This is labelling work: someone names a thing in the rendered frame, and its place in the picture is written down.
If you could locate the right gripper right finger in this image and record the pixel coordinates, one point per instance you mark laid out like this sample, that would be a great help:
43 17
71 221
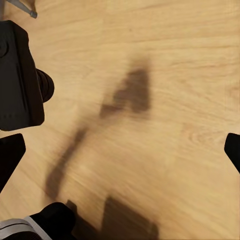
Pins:
232 149

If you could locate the digital camera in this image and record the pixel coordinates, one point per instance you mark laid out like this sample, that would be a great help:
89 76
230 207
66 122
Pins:
23 88

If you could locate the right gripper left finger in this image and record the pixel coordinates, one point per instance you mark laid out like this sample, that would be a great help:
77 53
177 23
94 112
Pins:
12 149

